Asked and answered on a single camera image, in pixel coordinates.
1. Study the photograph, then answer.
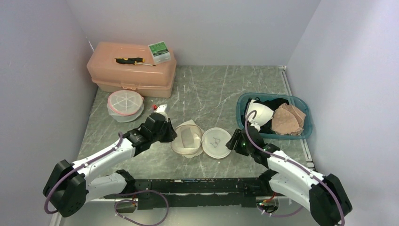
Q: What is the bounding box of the beige mesh laundry bag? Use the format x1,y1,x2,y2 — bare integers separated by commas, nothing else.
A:
171,120,231,159

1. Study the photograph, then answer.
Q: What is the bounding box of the white bra with black trim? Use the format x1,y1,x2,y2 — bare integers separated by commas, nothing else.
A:
244,99,274,126

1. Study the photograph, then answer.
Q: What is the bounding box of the pink rimmed mesh laundry bag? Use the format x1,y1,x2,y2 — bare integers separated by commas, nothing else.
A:
107,90,144,123

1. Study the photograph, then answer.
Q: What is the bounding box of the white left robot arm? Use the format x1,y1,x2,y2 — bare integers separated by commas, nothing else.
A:
43,112,177,217

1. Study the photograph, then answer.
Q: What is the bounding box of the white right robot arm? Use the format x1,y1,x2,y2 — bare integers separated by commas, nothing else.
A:
226,126,353,226

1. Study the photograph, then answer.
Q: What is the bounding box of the black bra in basin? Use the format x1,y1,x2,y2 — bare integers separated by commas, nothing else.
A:
260,98,289,134

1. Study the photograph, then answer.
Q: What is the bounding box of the beige bra in basin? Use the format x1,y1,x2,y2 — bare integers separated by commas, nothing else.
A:
271,103,306,136

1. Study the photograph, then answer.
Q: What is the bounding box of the teal plastic basin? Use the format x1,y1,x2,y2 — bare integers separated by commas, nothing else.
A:
236,92,313,140

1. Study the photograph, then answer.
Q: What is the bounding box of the pink plastic storage box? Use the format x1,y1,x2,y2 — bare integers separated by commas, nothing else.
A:
87,42,176,98

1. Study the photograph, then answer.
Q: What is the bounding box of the black yellow screwdriver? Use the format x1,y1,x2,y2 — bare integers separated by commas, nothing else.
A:
115,57,155,66

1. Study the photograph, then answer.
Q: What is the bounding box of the small green white box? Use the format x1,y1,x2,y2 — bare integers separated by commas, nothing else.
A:
148,41,171,65

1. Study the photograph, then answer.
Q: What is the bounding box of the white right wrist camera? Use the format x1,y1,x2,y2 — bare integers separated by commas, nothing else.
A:
247,121,261,132

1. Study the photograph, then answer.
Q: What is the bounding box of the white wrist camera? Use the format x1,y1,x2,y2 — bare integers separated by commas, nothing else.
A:
247,121,261,132
152,104,168,119

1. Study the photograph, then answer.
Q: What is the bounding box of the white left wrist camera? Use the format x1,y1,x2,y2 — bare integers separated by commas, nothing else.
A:
152,104,168,119

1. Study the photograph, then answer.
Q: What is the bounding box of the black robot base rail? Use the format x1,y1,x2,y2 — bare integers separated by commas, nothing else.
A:
105,178,281,210

